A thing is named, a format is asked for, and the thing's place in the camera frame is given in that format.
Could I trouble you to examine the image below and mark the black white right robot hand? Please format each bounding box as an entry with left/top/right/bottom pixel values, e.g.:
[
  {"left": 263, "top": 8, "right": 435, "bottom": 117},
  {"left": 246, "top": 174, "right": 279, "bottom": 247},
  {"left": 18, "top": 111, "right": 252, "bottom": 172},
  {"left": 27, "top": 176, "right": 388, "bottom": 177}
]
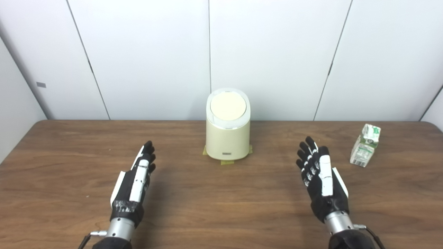
[{"left": 296, "top": 136, "right": 349, "bottom": 223}]

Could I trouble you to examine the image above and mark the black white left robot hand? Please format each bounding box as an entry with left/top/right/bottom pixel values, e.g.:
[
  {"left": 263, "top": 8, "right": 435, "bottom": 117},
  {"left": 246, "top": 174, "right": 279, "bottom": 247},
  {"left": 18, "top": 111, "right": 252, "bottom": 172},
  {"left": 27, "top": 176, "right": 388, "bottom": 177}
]
[{"left": 110, "top": 140, "right": 156, "bottom": 229}]

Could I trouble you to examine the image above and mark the white green milk carton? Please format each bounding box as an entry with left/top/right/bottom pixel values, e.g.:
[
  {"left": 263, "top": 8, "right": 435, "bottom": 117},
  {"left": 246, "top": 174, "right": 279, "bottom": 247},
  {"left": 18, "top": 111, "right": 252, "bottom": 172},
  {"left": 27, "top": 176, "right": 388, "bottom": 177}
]
[{"left": 350, "top": 123, "right": 381, "bottom": 167}]

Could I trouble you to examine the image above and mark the cream round bin lid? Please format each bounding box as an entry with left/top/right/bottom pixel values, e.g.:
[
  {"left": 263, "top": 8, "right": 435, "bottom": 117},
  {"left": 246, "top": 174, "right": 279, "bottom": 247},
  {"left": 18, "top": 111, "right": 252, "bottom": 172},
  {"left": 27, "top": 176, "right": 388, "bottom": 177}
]
[{"left": 210, "top": 93, "right": 247, "bottom": 121}]

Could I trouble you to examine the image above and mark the cream-colored bin body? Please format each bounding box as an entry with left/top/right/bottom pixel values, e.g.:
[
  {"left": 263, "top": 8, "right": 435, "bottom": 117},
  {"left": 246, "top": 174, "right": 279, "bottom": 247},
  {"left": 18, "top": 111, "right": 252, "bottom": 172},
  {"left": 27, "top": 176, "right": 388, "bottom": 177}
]
[{"left": 206, "top": 88, "right": 251, "bottom": 160}]

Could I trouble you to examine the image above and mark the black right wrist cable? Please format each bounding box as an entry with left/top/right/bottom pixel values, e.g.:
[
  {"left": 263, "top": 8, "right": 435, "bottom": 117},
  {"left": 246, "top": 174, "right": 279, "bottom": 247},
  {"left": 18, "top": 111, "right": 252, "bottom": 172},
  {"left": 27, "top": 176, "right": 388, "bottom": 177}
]
[{"left": 353, "top": 225, "right": 386, "bottom": 249}]

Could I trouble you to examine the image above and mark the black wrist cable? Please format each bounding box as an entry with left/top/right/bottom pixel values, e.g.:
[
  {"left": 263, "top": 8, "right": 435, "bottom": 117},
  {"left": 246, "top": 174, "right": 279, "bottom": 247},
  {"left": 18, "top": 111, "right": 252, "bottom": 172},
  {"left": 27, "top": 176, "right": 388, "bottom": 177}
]
[
  {"left": 353, "top": 225, "right": 386, "bottom": 249},
  {"left": 78, "top": 230, "right": 108, "bottom": 249}
]

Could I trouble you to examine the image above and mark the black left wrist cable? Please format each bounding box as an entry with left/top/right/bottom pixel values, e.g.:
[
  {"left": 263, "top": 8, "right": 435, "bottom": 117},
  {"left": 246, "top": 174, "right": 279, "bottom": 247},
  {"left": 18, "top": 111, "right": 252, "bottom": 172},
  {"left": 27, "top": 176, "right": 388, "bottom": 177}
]
[{"left": 78, "top": 230, "right": 108, "bottom": 249}]

